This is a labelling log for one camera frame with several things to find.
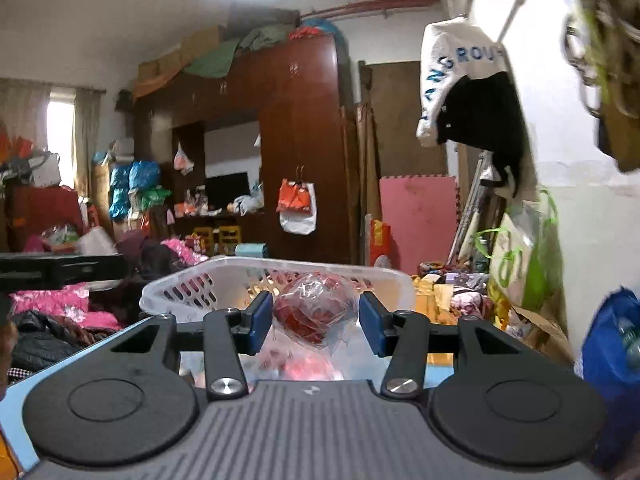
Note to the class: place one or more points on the leaning metal poles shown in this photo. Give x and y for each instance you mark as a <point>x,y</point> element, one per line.
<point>472,220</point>

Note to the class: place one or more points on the blue woven bag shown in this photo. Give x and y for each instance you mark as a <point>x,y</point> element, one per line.
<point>607,360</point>

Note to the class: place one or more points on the light blue box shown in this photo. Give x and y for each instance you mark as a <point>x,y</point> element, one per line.
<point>251,250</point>

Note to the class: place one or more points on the green cloth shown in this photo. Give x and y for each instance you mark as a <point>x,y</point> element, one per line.
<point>215,57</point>

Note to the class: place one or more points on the red covered cabinet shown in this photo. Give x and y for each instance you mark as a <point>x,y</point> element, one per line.
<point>40,215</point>

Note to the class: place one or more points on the yellow stool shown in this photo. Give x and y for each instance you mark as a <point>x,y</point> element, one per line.
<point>204,240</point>
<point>230,237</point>

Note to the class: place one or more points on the blurred patterned cloth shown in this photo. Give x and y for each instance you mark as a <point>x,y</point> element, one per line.
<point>615,50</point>

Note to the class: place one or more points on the green white shopping bag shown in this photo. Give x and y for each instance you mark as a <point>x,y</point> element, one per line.
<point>520,260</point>

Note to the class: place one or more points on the dark maroon garment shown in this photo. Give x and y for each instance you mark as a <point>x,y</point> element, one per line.
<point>145,255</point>

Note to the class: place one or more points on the person's left forearm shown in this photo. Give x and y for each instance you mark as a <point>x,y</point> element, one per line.
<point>6,355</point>

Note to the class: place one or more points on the brown wooden board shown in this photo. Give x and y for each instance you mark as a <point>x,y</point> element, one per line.
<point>405,120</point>

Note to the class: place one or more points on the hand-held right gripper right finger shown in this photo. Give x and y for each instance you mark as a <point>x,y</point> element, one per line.
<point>372,326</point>

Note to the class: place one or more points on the white plastic basket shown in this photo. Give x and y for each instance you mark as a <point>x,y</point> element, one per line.
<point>200,285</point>

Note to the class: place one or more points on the red item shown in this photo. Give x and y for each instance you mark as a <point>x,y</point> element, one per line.
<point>310,310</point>

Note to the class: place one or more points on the orange white shopping bag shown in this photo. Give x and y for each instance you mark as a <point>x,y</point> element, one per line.
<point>295,205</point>

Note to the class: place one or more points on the black quilted jacket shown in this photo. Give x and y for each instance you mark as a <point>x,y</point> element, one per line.
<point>45,342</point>

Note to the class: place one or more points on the brown wooden wardrobe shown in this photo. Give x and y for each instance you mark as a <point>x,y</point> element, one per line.
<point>300,125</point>

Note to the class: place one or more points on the red ceiling pipe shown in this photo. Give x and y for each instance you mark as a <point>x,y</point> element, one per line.
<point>380,4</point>

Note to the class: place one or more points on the small white plastic bag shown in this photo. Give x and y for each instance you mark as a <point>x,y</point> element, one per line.
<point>183,160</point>

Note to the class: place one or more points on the black television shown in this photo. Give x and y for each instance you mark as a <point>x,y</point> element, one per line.
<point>226,190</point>

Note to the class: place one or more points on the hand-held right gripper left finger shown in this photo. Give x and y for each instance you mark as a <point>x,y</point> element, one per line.
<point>260,321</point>

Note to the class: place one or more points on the clear bag with pink contents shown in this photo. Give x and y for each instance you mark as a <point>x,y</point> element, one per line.
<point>305,366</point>

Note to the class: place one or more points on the bright window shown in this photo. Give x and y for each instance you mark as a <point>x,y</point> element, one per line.
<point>61,140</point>

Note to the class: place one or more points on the pink foam mat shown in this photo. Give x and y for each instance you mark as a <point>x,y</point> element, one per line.
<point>417,220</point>

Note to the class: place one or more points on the red yellow sack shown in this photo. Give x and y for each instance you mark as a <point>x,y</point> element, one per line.
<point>381,240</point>

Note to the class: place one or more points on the white lettered cloth bag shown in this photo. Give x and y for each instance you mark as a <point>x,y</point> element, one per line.
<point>440,60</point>

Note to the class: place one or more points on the beige curtain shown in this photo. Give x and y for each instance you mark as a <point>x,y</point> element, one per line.
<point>87,135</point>
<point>22,110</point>

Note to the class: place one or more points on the black hanging garment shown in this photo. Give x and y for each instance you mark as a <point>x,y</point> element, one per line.
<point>490,125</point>

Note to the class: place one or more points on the blue plastic bag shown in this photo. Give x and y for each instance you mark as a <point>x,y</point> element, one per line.
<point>119,190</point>
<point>145,175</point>

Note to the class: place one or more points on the cardboard boxes on wardrobe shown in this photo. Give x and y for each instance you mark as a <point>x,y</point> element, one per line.
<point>165,62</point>

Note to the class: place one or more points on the yellow blanket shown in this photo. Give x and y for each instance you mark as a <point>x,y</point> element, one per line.
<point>435,305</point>

